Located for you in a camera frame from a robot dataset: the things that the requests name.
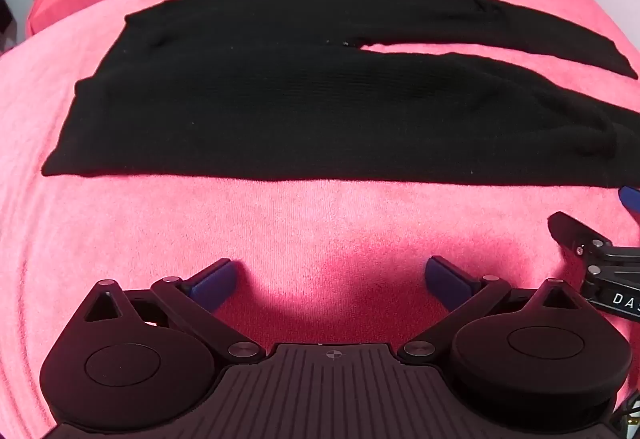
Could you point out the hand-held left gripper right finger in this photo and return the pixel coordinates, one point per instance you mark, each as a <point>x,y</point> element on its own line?
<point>447,284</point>

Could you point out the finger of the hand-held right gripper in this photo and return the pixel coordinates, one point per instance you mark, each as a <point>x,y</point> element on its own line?
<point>631,201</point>
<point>570,229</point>

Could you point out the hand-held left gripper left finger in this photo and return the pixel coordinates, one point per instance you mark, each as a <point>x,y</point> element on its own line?
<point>212,284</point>

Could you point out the black pants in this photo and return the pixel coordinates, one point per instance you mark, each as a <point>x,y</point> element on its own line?
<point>280,109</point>

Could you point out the pink blanket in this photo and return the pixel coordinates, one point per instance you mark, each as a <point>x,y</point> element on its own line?
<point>300,224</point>

